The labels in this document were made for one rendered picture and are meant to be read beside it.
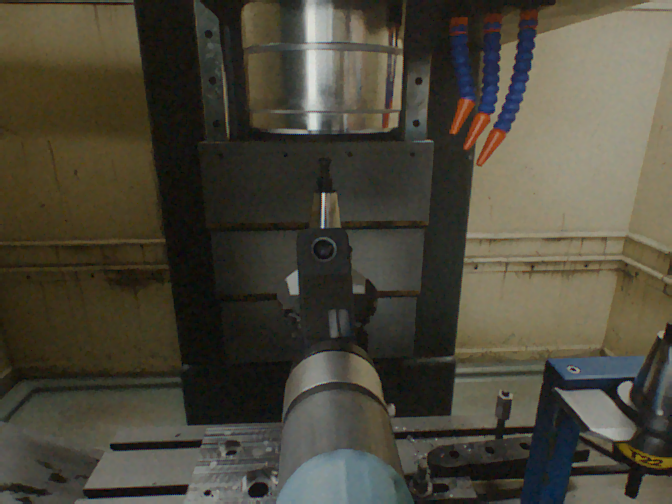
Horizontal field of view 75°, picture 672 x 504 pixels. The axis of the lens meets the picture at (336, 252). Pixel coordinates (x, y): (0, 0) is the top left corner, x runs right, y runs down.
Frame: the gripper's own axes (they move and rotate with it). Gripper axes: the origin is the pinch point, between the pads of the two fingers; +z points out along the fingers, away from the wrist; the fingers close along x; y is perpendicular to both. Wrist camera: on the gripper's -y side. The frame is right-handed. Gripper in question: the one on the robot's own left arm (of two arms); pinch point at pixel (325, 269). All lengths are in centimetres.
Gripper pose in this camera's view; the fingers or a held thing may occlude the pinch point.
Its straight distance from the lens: 52.7
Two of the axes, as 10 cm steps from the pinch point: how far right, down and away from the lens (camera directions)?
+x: 10.0, -0.2, 0.5
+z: -0.6, -3.3, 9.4
